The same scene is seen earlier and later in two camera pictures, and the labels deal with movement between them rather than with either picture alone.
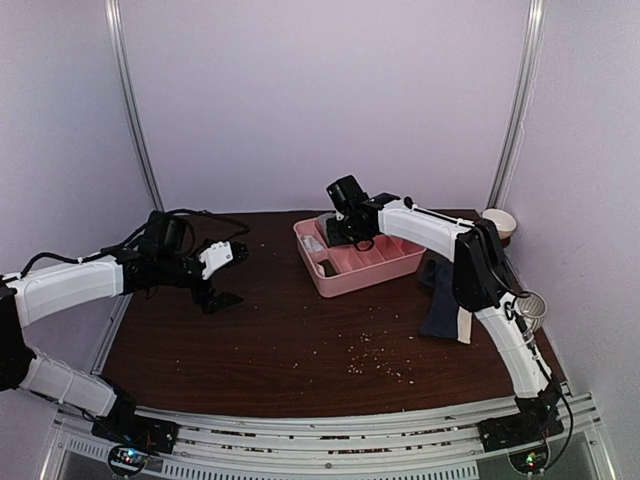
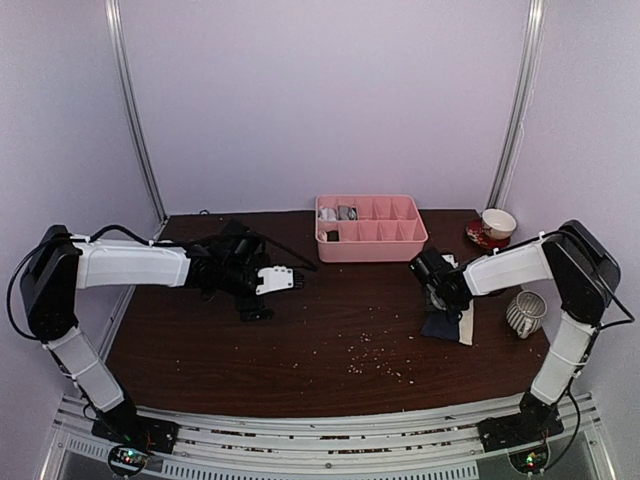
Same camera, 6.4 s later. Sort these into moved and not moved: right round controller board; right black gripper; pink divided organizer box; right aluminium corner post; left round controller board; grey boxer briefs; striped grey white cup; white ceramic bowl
Moved: pink divided organizer box; grey boxer briefs; right black gripper
Not moved: right aluminium corner post; right round controller board; striped grey white cup; left round controller board; white ceramic bowl
